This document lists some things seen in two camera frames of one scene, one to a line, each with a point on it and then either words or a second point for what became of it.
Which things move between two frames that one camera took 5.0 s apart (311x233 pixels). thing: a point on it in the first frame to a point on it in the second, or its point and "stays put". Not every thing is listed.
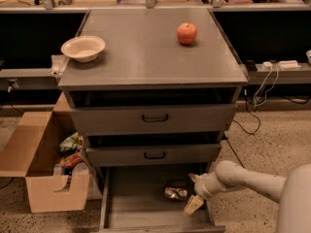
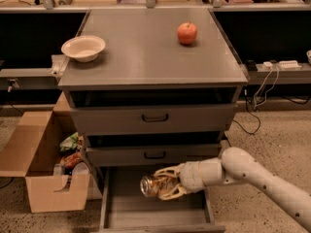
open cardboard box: (32, 150) stays put
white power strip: (289, 64) stays put
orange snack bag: (68, 161) stays put
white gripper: (201, 185) to (190, 178)
